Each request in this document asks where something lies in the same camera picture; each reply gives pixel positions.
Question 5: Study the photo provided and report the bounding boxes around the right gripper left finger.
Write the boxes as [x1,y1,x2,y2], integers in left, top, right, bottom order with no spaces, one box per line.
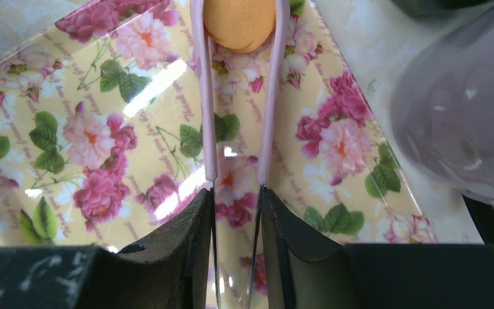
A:
[0,189,212,308]

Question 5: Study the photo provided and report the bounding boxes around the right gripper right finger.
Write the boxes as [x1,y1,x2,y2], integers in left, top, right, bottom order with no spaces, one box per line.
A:
[261,189,494,308]

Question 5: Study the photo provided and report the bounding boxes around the floral rectangular tray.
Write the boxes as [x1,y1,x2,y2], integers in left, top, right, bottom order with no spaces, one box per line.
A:
[0,1,436,308]

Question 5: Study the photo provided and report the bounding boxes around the round orange cookie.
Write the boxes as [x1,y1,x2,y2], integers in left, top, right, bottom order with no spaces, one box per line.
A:
[203,0,276,53]

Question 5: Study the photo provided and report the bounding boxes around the pink silicone tongs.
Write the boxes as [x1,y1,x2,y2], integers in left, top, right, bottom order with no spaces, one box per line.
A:
[190,1,291,308]

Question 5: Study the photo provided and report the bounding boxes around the black mug white inside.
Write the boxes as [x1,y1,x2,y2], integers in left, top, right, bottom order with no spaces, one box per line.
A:
[392,0,493,17]

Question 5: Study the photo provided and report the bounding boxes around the grey mug black handle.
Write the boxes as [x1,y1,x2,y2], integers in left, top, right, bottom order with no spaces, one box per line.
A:
[390,0,494,261]

